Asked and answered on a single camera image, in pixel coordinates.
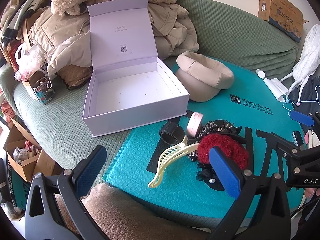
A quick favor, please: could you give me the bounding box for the red fuzzy scrunchie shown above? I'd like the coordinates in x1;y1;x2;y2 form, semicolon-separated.
197;134;249;170

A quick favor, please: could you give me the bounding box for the tin can with cord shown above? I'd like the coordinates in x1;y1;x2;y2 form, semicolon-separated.
29;70;55;105

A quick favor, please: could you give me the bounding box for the light blue wire hanger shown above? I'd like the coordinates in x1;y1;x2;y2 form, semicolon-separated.
288;85;319;114

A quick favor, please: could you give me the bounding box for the green bed cover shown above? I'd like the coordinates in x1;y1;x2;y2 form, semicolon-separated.
1;0;298;168

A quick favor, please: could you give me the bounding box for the beige newsboy cap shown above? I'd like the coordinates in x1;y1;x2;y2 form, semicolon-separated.
175;51;234;102

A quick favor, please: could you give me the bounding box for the black white gingham scrunchie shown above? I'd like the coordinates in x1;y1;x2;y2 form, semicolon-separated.
189;120;235;144

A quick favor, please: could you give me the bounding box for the lilac open gift box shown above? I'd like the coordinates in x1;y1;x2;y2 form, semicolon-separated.
82;0;189;137

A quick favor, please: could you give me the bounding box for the cream plastic hair claw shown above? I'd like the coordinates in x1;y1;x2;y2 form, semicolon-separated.
148;135;200;188

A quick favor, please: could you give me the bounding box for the white hoodie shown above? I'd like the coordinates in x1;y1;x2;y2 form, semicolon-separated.
281;24;319;93

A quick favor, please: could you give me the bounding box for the open cardboard box floor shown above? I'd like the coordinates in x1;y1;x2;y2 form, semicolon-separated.
4;119;63;182

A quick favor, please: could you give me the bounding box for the brown printed cardboard box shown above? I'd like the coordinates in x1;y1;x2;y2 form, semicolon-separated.
258;0;308;43

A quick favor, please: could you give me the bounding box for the black lace pearl bow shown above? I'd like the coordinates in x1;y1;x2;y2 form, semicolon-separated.
196;162;225;191

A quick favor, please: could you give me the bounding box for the white plastic bag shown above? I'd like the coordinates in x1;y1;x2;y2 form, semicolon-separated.
15;43;46;81

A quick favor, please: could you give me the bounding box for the black cylindrical cuff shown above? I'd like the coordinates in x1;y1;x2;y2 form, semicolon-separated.
159;121;185;145

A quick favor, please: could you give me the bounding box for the dark navy garment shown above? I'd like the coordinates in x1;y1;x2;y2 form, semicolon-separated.
289;75;319;115

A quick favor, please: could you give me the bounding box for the pink round compact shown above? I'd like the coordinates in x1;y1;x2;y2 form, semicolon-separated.
187;112;203;138

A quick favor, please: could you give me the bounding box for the white tube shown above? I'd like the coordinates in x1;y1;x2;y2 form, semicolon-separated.
256;69;289;102

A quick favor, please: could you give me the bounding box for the right hand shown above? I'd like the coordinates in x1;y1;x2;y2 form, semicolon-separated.
304;188;320;198

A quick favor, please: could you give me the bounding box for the beige puffer jacket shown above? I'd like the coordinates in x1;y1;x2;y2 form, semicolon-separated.
28;3;200;75

